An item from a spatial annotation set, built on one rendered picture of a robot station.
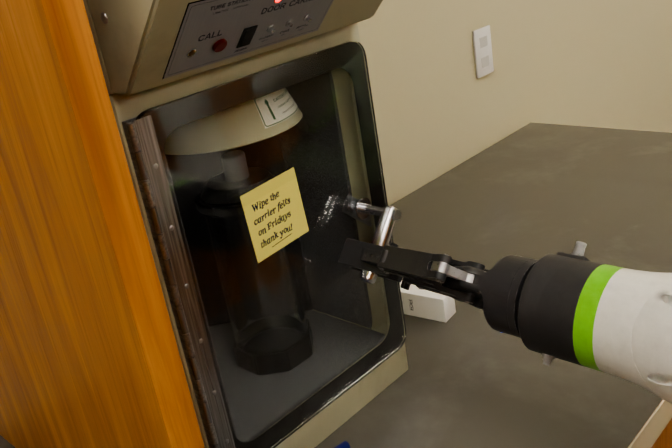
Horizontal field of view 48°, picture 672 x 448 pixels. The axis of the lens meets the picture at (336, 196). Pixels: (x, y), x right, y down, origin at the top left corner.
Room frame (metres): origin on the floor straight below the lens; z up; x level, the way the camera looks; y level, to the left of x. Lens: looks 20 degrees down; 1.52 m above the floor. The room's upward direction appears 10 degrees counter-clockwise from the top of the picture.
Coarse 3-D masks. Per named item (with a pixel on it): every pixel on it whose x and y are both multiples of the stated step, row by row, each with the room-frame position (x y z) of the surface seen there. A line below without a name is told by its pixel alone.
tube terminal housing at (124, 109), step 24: (96, 48) 0.64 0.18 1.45; (288, 48) 0.78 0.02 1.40; (312, 48) 0.81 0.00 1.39; (216, 72) 0.72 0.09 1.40; (240, 72) 0.74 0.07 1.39; (120, 96) 0.64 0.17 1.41; (144, 96) 0.66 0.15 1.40; (168, 96) 0.68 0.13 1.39; (120, 120) 0.64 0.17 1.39; (144, 216) 0.64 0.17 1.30; (168, 312) 0.64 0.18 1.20; (360, 384) 0.80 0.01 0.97; (384, 384) 0.82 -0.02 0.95; (336, 408) 0.76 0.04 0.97; (360, 408) 0.79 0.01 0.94; (312, 432) 0.73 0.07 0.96
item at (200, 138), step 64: (320, 64) 0.79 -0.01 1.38; (192, 128) 0.67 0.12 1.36; (256, 128) 0.72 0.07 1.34; (320, 128) 0.78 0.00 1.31; (192, 192) 0.66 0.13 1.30; (320, 192) 0.77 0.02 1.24; (384, 192) 0.84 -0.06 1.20; (192, 256) 0.65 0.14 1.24; (320, 256) 0.76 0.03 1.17; (256, 320) 0.69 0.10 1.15; (320, 320) 0.75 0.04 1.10; (384, 320) 0.82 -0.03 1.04; (256, 384) 0.68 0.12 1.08; (320, 384) 0.74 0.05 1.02
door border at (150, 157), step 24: (144, 120) 0.64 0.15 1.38; (144, 144) 0.64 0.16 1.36; (144, 168) 0.63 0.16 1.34; (168, 192) 0.65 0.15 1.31; (168, 216) 0.64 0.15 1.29; (168, 240) 0.64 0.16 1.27; (168, 264) 0.63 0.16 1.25; (192, 288) 0.65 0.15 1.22; (192, 312) 0.64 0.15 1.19; (192, 336) 0.64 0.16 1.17; (192, 360) 0.63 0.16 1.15; (216, 384) 0.65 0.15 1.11; (216, 408) 0.64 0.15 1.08; (216, 432) 0.64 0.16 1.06
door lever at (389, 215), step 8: (360, 200) 0.81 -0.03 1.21; (368, 200) 0.82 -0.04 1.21; (360, 208) 0.81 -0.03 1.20; (368, 208) 0.80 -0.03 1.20; (376, 208) 0.79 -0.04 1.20; (384, 208) 0.78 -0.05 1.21; (392, 208) 0.78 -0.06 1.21; (360, 216) 0.81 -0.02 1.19; (384, 216) 0.78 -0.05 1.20; (392, 216) 0.77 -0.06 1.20; (384, 224) 0.77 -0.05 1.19; (392, 224) 0.77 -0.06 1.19; (376, 232) 0.77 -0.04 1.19; (384, 232) 0.76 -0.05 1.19; (376, 240) 0.76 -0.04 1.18; (384, 240) 0.76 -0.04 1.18; (368, 272) 0.74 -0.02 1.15; (368, 280) 0.74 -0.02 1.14
